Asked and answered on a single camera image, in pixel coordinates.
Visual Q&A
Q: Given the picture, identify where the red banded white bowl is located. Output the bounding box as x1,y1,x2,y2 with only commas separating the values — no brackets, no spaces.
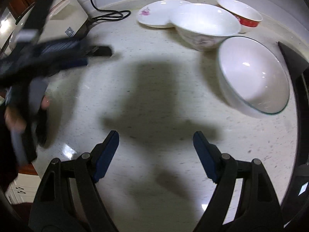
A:
217,0,263,32

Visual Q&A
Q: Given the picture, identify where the person's left hand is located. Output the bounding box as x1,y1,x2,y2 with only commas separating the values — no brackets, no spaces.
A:
4,96,51,133

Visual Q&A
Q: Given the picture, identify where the cream electric rice cooker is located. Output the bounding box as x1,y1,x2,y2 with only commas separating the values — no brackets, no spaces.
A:
39,0,88,42

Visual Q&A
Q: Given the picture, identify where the far white floral plate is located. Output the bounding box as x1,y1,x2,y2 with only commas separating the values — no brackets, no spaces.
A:
137,0,190,28

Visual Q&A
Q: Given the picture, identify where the large white green-rimmed bowl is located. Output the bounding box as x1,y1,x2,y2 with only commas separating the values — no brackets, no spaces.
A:
216,36,290,118

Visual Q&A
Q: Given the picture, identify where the black gas stove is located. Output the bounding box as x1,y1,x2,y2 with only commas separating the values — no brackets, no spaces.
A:
277,41,309,227

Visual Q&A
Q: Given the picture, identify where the white bowl grey flower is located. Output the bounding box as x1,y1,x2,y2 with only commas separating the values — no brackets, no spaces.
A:
170,3,241,52

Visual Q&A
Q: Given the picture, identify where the black power cable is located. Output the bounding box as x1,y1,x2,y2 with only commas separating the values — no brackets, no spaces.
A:
88,0,132,24

